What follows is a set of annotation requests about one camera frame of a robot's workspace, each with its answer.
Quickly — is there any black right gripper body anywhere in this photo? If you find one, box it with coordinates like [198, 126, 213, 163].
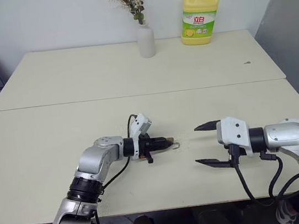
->
[222, 141, 235, 164]

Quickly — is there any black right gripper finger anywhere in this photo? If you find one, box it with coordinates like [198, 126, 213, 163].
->
[193, 119, 223, 134]
[195, 154, 235, 173]

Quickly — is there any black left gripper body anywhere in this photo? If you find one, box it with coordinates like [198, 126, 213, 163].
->
[137, 132, 163, 166]

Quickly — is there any small metal clip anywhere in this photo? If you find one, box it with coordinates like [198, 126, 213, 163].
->
[165, 136, 182, 150]

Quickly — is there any white ceramic vase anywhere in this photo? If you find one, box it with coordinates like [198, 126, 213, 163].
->
[135, 21, 157, 60]

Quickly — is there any yellow detergent pump bottle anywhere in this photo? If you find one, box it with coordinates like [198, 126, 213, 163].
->
[175, 0, 228, 48]

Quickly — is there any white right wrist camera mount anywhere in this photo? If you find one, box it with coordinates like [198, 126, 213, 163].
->
[213, 114, 255, 162]

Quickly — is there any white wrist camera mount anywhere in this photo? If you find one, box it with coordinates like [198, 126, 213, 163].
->
[126, 112, 158, 160]
[213, 114, 255, 162]

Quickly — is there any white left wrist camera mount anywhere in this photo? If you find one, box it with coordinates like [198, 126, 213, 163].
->
[126, 112, 158, 160]

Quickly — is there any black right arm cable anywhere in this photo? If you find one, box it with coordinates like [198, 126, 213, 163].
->
[228, 135, 299, 211]

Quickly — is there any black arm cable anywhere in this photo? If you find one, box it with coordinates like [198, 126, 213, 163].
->
[85, 113, 149, 206]
[228, 135, 299, 211]

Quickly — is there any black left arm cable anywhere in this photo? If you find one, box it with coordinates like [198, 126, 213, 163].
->
[85, 113, 149, 206]

